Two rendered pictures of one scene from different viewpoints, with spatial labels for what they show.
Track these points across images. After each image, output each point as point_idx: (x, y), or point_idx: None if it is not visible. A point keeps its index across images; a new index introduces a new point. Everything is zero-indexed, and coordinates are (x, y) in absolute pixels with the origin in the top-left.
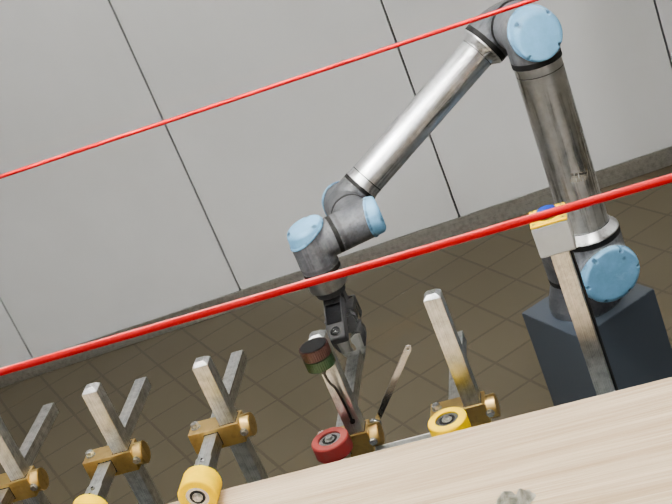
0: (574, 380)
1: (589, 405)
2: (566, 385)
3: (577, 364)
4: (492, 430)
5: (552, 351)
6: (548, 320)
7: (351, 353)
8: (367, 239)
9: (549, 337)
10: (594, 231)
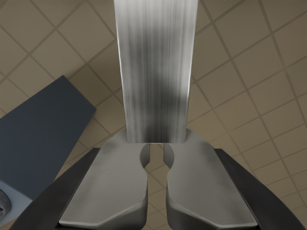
0: (29, 136)
1: None
2: (45, 139)
3: (3, 140)
4: None
5: (31, 162)
6: (5, 186)
7: (165, 127)
8: None
9: (19, 172)
10: None
